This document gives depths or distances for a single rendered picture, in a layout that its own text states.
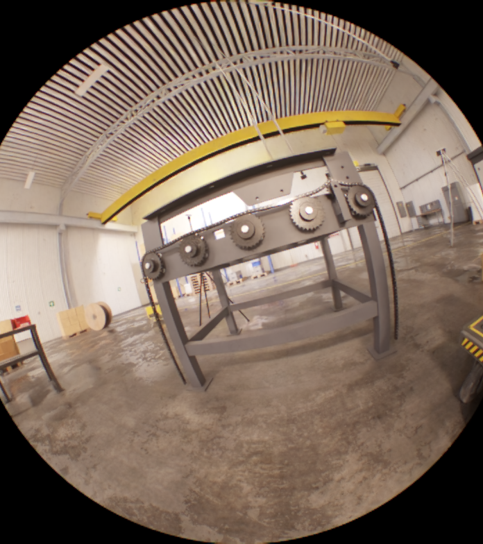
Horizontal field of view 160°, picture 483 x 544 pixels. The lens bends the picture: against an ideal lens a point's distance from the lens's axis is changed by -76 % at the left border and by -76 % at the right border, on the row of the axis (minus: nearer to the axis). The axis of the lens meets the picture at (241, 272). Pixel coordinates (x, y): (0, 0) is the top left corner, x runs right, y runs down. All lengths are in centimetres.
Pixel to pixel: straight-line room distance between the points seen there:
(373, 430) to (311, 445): 24
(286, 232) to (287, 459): 97
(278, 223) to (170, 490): 126
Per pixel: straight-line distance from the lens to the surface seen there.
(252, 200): 90
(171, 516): 82
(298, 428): 84
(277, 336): 90
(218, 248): 88
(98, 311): 687
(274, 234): 83
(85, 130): 973
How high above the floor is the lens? 70
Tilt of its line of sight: 1 degrees down
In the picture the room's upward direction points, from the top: 16 degrees counter-clockwise
